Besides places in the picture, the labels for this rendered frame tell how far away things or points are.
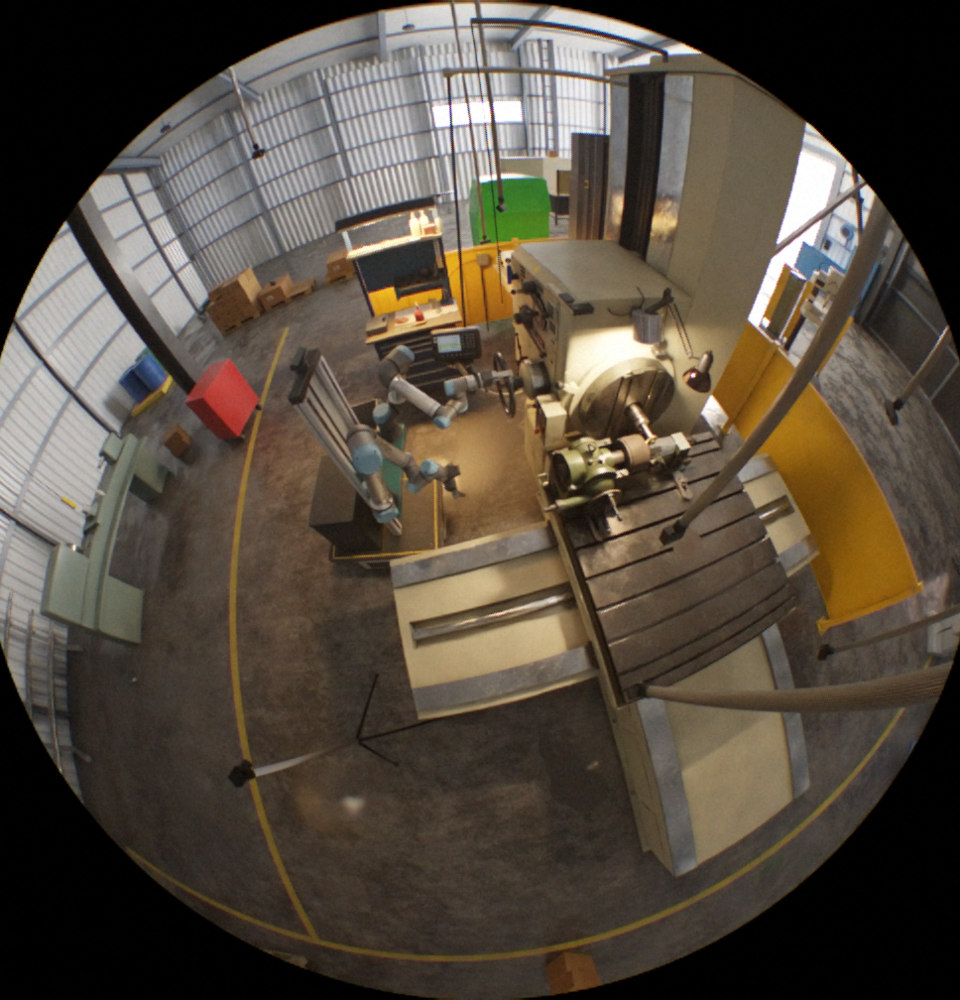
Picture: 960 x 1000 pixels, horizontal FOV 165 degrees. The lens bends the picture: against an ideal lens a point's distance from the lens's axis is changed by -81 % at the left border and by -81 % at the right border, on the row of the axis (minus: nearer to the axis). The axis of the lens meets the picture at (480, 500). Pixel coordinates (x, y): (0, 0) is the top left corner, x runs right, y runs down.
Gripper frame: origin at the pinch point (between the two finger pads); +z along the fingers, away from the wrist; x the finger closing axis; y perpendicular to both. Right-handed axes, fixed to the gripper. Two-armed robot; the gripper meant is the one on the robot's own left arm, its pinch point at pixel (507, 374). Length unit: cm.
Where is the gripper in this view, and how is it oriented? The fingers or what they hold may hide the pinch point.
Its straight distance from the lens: 167.3
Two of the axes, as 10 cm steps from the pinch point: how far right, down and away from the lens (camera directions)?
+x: 0.3, 0.2, -10.0
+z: 9.7, -2.5, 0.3
